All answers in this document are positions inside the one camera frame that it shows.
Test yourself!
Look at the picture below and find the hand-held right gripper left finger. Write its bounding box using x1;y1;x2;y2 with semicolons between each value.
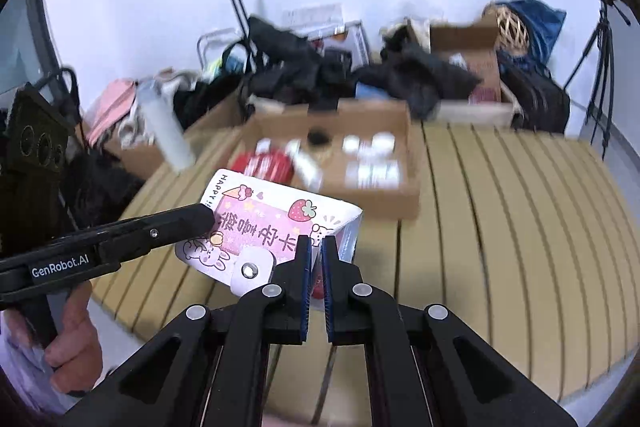
60;234;313;427

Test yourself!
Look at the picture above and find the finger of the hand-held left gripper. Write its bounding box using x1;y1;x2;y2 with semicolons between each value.
97;203;216;265

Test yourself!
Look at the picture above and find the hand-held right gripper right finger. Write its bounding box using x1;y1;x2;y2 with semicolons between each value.
320;234;578;427

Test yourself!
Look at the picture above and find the pink strawberry print pouch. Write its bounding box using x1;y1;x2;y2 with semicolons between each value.
175;168;363;298

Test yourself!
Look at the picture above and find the cardboard tray box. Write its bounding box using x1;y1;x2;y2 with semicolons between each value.
227;100;421;220

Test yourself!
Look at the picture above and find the white and blue pouch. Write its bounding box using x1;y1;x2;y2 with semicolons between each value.
345;160;401;190

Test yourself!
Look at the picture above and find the person's left forearm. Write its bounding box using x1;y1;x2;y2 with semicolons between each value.
0;327;66;415

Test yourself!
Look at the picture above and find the person's left hand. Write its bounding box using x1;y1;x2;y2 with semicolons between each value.
5;284;103;395

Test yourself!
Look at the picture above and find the white thermos bottle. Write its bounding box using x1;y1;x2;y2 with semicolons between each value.
137;80;196;170

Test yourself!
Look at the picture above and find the pink bag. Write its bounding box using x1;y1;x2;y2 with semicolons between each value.
85;78;138;148

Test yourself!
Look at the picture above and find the red printed box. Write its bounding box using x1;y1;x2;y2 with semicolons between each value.
232;151;296;183

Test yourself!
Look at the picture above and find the white tube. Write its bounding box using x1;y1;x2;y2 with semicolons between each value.
287;142;323;188

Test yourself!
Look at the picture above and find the beige cloth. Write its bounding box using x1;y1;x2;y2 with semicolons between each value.
117;70;196;148

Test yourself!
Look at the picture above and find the white jar with lid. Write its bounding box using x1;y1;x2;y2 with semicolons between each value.
372;132;396;155

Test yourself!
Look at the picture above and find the pile of black clothes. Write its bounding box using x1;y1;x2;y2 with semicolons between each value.
240;16;358;110

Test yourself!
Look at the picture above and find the white printed product box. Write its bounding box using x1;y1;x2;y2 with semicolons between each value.
307;20;371;68

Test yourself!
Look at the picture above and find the white flat box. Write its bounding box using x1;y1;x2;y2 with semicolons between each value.
281;4;346;33

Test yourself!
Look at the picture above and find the cream cloth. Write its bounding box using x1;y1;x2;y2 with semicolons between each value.
380;17;433;53

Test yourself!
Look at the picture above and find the brown cardboard box with flap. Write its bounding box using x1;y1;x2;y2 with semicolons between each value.
429;21;516;105

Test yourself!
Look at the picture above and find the black backpack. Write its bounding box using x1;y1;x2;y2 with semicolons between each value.
497;50;571;133

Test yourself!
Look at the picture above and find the woven rattan basket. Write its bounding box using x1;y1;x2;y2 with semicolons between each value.
482;4;530;53

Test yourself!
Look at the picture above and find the blue cloth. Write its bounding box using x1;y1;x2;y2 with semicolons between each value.
500;0;567;63

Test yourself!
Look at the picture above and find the black tripod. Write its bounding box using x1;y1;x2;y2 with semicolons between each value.
565;0;631;158

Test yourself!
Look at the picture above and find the black trolley handle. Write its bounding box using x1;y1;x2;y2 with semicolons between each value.
197;0;261;73

